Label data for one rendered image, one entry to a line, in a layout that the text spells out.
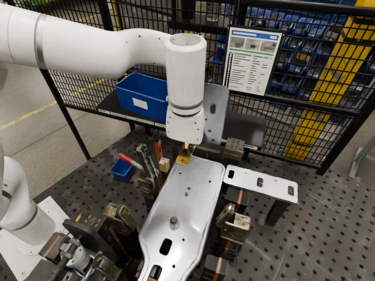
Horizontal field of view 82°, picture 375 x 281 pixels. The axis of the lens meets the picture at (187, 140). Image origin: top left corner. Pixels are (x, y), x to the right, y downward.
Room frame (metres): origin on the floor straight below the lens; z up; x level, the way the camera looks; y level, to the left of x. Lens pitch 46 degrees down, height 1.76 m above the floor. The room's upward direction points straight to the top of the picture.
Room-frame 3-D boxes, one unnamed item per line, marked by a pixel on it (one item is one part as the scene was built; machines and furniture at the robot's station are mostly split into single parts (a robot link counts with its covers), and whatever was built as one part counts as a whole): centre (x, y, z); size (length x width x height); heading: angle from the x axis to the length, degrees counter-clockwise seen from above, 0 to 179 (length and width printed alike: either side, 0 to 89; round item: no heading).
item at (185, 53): (0.44, 0.00, 1.53); 0.09 x 0.08 x 0.13; 11
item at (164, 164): (0.55, 0.10, 0.88); 0.04 x 0.04 x 0.36; 71
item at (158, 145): (0.59, 0.12, 0.95); 0.03 x 0.01 x 0.50; 161
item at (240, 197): (0.45, -0.20, 0.84); 0.11 x 0.10 x 0.28; 71
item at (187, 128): (0.44, 0.00, 1.38); 0.10 x 0.07 x 0.11; 71
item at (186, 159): (0.44, 0.00, 1.26); 0.08 x 0.04 x 0.01; 161
